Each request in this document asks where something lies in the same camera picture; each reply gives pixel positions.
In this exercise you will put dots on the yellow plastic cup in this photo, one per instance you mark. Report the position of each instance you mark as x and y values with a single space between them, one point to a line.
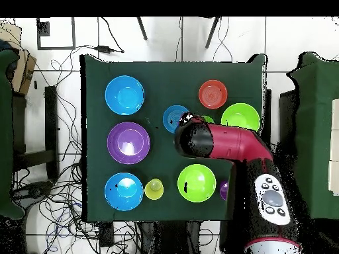
154 191

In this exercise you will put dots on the green plastic cup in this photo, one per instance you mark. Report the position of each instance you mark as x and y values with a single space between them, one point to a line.
208 119

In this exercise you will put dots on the small blue plastic bowl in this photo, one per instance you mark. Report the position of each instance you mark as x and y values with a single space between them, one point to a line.
172 116

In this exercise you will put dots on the black stand leg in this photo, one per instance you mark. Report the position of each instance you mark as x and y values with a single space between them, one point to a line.
212 33
142 29

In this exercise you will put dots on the grey base with black knob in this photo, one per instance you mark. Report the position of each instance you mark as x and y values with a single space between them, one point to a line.
34 189

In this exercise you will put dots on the cardboard box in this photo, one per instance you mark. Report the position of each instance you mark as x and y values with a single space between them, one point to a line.
25 74

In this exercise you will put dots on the dark green tablecloth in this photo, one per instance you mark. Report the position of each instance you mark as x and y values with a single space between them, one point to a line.
312 132
172 79
5 132

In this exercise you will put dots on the purple plastic bowl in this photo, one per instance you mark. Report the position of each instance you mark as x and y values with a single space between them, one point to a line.
119 143

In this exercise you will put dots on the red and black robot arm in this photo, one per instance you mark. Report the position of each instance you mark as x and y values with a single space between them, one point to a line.
233 143

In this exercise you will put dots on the green plastic bowl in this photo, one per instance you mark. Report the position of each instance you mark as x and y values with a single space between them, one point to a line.
239 116
197 182

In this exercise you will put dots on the black power adapter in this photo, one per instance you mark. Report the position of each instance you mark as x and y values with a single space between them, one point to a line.
103 49

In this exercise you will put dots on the black metal frame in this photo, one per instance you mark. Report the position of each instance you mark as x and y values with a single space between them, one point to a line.
287 119
51 132

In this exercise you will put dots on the small orange plastic bowl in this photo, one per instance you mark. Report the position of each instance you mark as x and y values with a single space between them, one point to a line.
212 94

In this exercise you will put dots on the purple plastic cup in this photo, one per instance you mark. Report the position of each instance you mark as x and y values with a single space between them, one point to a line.
223 190

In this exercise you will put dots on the black floor box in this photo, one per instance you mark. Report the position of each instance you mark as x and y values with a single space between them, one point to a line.
106 234

